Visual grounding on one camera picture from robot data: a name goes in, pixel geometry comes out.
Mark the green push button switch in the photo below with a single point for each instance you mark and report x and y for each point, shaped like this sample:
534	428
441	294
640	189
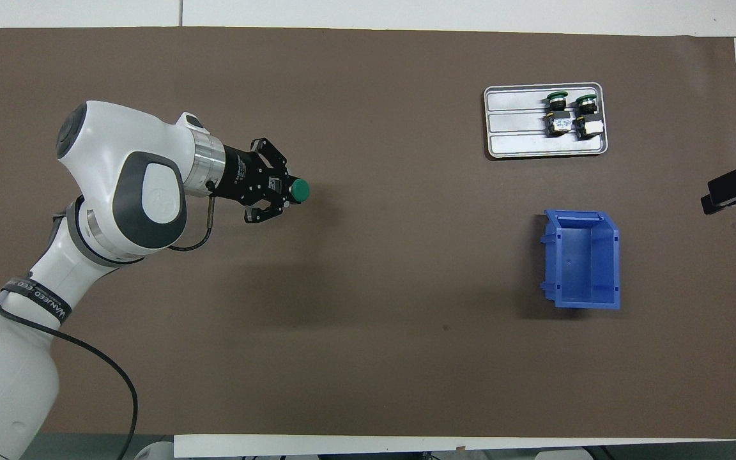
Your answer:
588	121
559	121
300	190

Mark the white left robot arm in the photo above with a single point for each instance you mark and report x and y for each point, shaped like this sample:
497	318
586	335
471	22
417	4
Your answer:
106	147

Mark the grey metal tray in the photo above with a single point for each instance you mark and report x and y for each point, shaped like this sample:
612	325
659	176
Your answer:
515	128

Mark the blue plastic storage bin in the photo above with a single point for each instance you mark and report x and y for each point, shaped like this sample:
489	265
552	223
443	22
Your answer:
582	262

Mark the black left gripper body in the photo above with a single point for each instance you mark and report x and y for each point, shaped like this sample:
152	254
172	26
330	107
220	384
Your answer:
240	176

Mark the brown table mat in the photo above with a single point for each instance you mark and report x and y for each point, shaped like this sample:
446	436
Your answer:
406	287

